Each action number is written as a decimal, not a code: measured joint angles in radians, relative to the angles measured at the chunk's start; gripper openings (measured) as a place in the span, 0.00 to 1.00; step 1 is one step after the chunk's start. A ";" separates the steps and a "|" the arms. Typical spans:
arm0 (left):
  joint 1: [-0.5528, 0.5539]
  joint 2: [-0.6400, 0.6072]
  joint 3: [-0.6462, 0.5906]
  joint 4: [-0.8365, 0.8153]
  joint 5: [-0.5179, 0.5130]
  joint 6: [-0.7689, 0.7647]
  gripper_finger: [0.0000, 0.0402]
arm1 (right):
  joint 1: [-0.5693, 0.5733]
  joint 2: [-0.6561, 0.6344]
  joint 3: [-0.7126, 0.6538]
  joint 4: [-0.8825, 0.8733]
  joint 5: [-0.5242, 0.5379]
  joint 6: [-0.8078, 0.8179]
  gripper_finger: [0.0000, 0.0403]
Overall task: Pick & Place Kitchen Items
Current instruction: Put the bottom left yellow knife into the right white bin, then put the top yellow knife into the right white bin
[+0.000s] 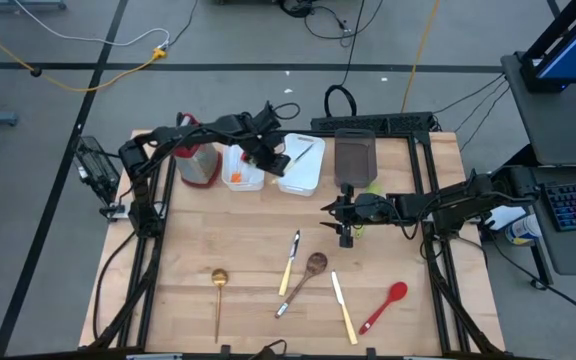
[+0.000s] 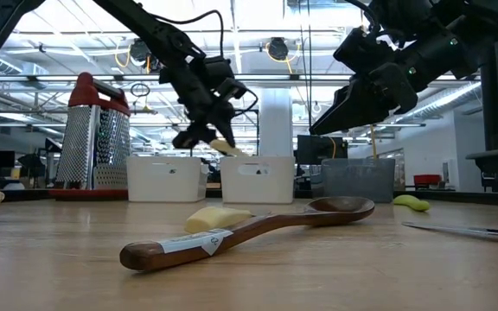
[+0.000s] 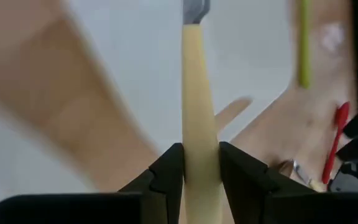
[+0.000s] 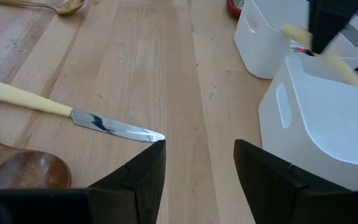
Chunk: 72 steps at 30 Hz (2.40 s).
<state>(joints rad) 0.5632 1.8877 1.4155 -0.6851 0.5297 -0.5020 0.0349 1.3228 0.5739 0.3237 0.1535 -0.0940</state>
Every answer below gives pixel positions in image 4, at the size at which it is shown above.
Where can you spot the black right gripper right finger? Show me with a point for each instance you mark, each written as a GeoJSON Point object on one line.
{"type": "Point", "coordinates": [259, 177]}

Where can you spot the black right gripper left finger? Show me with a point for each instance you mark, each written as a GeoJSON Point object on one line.
{"type": "Point", "coordinates": [149, 174]}

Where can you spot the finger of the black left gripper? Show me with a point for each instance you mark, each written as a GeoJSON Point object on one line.
{"type": "Point", "coordinates": [325, 21]}

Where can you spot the brown wooden spoon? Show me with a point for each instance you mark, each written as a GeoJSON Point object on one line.
{"type": "Point", "coordinates": [30, 171]}

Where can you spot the gold metal spoon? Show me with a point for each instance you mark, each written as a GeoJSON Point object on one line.
{"type": "Point", "coordinates": [70, 7]}

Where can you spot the white plastic bin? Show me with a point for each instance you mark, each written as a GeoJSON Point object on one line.
{"type": "Point", "coordinates": [337, 124]}
{"type": "Point", "coordinates": [266, 40]}

